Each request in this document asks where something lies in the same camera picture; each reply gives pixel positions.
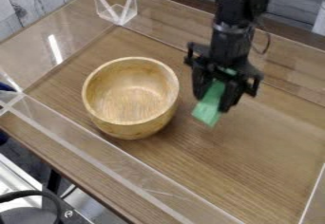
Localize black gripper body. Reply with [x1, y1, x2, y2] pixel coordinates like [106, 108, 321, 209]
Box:
[185, 27, 263, 97]

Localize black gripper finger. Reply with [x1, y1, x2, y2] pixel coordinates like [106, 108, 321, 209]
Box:
[191, 66, 213, 100]
[218, 81, 243, 113]

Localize green rectangular block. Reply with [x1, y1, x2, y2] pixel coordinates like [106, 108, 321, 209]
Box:
[191, 78, 226, 127]

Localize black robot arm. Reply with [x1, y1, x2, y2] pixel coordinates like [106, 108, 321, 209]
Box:
[185, 0, 269, 113]

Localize brown wooden bowl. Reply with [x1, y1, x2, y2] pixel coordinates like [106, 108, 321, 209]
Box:
[82, 57, 180, 140]

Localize black table leg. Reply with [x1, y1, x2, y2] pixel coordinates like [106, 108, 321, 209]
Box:
[47, 170, 63, 194]

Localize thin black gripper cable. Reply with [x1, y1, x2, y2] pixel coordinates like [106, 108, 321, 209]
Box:
[250, 28, 273, 57]

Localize clear acrylic tray wall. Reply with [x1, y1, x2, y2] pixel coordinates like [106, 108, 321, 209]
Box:
[0, 0, 325, 224]

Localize black metal bracket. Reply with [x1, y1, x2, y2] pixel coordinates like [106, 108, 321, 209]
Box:
[41, 187, 94, 224]

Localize black cable loop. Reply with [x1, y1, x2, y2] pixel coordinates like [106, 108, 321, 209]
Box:
[0, 189, 63, 224]

